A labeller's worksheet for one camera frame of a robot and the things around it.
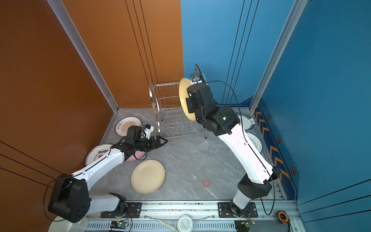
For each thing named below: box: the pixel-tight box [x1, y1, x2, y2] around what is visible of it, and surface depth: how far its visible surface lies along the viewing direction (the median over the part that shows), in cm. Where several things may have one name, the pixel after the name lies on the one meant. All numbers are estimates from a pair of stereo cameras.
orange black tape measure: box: [274, 210, 291, 225], surface depth 71 cm
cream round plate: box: [130, 159, 166, 195], surface depth 85 cm
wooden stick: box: [158, 219, 179, 232], surface depth 71 cm
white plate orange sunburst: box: [114, 116, 143, 137], surface depth 111 cm
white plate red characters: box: [85, 143, 114, 167], surface depth 96 cm
